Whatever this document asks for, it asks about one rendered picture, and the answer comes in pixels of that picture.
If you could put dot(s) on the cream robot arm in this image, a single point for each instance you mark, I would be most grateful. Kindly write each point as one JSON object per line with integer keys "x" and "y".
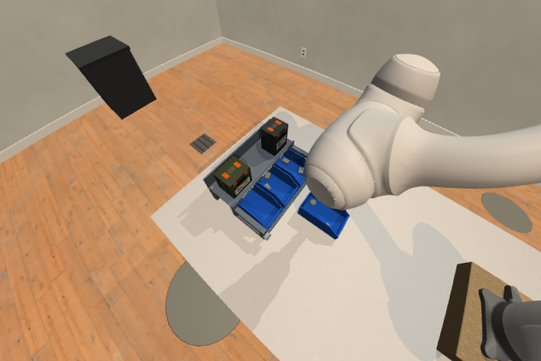
{"x": 369, "y": 152}

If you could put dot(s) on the grey metal shelf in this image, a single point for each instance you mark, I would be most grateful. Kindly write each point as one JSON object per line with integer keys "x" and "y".
{"x": 260, "y": 162}

